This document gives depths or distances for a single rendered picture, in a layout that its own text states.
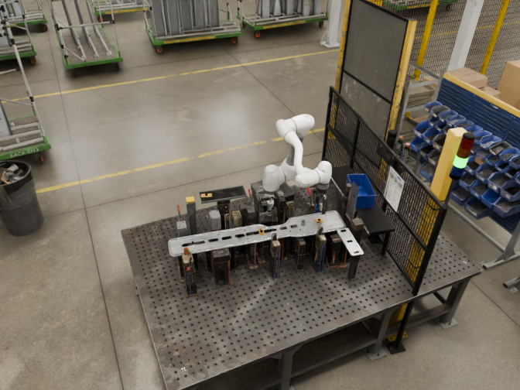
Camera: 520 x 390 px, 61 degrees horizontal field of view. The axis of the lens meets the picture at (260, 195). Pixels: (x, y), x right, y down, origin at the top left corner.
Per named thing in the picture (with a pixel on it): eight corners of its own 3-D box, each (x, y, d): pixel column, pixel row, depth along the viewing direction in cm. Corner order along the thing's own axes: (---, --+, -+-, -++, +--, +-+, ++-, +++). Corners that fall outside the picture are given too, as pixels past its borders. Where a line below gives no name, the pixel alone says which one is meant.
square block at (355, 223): (349, 258, 363) (355, 225, 341) (344, 251, 369) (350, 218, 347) (357, 256, 365) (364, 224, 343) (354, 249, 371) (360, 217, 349)
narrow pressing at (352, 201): (352, 222, 353) (358, 188, 332) (346, 213, 362) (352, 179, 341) (352, 222, 353) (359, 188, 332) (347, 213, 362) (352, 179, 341)
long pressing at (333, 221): (170, 260, 319) (169, 258, 318) (167, 239, 336) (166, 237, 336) (347, 228, 349) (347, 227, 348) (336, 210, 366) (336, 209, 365)
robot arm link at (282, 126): (284, 131, 344) (299, 126, 349) (272, 118, 355) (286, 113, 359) (282, 144, 354) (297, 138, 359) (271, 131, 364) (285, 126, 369)
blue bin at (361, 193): (354, 208, 362) (356, 196, 354) (344, 186, 386) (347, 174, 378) (374, 207, 363) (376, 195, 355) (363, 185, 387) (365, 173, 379)
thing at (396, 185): (396, 213, 339) (405, 181, 320) (382, 196, 356) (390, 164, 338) (398, 213, 340) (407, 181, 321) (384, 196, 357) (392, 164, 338)
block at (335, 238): (328, 269, 353) (332, 244, 336) (323, 259, 362) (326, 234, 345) (340, 267, 355) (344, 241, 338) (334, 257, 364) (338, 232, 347)
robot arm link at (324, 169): (324, 174, 334) (310, 179, 328) (326, 157, 324) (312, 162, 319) (333, 182, 326) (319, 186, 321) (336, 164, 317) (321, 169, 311)
